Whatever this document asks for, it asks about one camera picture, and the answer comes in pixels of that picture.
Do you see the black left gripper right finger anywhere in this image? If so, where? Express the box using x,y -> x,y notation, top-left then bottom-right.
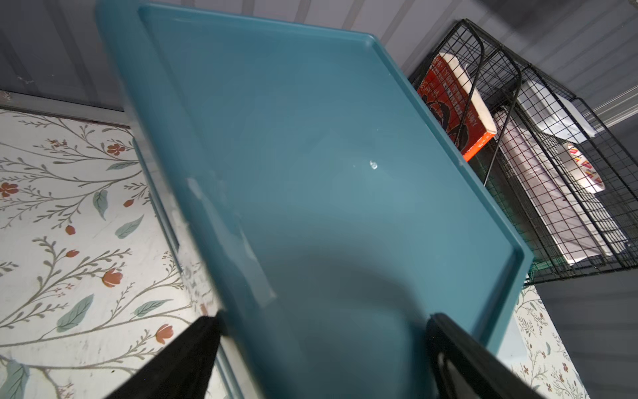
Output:
425,314 -> 542,399

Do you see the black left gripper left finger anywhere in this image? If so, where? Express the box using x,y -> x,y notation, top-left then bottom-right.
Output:
109,316 -> 222,399

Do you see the teal drawer cabinet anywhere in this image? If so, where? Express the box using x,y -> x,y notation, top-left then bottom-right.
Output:
96,1 -> 532,398

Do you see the floral table mat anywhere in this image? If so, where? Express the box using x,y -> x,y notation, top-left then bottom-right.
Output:
0,106 -> 591,399

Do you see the white checkered notebook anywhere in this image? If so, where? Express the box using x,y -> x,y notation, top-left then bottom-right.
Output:
493,110 -> 629,264

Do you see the red book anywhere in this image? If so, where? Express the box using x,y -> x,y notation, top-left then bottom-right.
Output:
417,53 -> 497,161

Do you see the black wire desk organizer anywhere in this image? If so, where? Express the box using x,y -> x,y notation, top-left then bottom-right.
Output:
410,19 -> 637,285

